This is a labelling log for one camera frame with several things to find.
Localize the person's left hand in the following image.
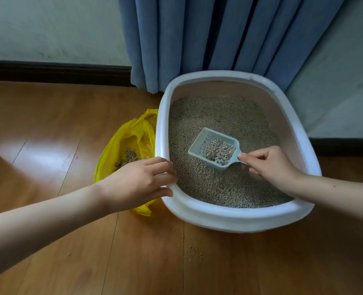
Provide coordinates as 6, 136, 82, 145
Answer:
97, 156, 178, 214

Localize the person's right hand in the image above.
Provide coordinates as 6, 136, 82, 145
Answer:
238, 145, 304, 194

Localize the yellow plastic bag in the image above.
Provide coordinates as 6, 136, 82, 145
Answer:
93, 108, 159, 217

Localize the white oval litter box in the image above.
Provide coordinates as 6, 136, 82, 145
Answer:
154, 70, 323, 234

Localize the light blue litter scoop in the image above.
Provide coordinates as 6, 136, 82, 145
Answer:
187, 127, 247, 172

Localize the grey cat litter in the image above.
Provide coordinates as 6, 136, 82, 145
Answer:
168, 95, 294, 209

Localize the person's right forearm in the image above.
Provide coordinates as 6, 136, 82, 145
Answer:
292, 173, 363, 225

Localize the person's left forearm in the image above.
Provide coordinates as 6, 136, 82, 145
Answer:
0, 184, 114, 285

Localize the blue curtain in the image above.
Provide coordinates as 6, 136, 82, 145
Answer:
117, 0, 347, 94

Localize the dark wall baseboard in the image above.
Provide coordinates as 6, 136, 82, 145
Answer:
309, 137, 363, 157
0, 59, 133, 87

